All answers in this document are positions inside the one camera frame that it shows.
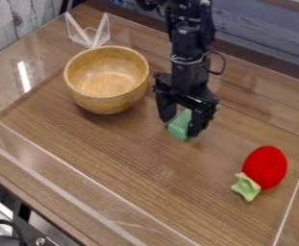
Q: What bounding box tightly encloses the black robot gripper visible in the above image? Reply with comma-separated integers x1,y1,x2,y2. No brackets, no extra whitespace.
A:
152,59,219,137

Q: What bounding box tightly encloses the green rectangular block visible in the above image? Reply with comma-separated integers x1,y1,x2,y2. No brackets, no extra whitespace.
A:
167,102,220,141

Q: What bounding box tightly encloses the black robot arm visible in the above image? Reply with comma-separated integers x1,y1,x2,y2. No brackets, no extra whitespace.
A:
135,0,223,140

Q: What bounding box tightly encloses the brown wooden bowl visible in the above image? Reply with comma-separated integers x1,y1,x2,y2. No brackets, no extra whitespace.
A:
62,45,149,114

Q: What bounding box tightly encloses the red plush ball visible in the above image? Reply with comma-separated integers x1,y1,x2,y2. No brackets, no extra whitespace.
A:
241,146,287,189

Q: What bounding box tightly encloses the small green plastic toy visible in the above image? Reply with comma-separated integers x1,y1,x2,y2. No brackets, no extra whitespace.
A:
231,172,260,202

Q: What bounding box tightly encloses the black metal table frame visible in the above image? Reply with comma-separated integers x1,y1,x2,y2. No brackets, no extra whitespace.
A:
13,202,68,246

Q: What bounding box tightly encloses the black cable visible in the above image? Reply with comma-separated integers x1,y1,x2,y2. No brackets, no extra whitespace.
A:
0,219,28,246

